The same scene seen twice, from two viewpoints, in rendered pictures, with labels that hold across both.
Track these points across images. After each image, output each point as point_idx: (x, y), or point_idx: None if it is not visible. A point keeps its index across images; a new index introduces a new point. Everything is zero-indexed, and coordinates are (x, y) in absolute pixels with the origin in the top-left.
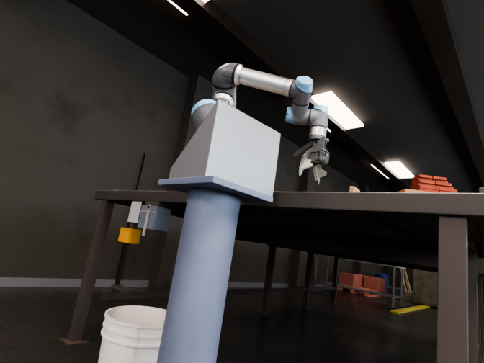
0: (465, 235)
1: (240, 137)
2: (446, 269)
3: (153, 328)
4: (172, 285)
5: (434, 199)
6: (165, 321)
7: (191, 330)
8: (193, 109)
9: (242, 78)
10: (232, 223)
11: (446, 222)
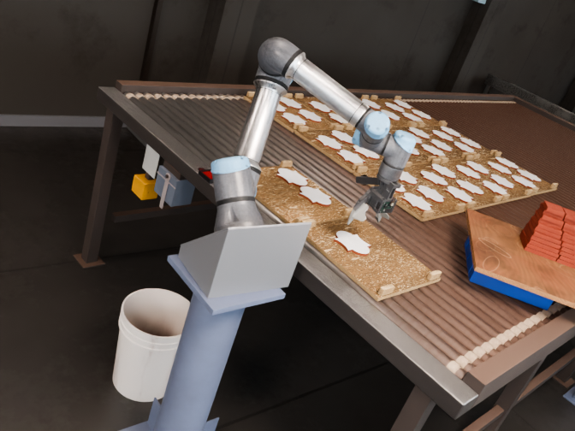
0: (424, 409)
1: (252, 251)
2: (402, 420)
3: (167, 339)
4: (178, 350)
5: (417, 371)
6: (171, 371)
7: (192, 389)
8: (212, 168)
9: (296, 81)
10: (236, 318)
11: (417, 392)
